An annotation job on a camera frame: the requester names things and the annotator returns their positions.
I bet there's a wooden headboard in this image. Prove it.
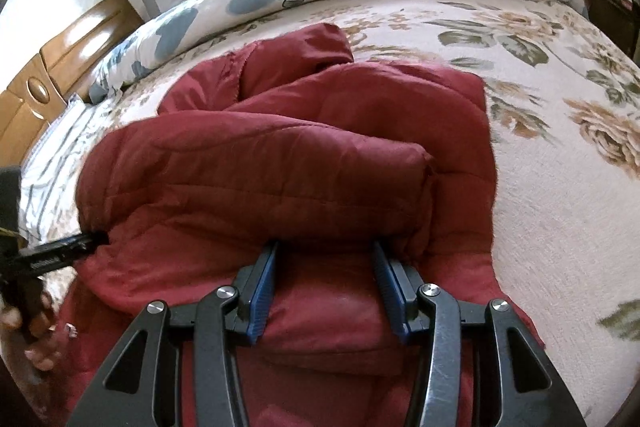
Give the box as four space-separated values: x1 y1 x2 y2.
0 0 147 148

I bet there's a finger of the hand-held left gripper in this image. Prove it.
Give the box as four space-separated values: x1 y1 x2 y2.
11 232 110 279

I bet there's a dark red quilted jacket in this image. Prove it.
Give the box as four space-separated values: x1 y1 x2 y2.
60 23 547 427

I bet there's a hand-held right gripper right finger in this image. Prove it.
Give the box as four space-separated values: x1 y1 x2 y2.
371 241 587 427

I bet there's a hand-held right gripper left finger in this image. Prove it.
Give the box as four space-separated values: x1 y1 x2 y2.
72 241 279 427

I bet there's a grey striped pillow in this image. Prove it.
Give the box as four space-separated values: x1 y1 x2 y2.
20 94 127 253

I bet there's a person's left hand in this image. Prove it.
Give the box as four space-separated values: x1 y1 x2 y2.
0 289 70 374

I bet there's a floral bed blanket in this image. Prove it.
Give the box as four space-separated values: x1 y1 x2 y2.
20 0 640 408

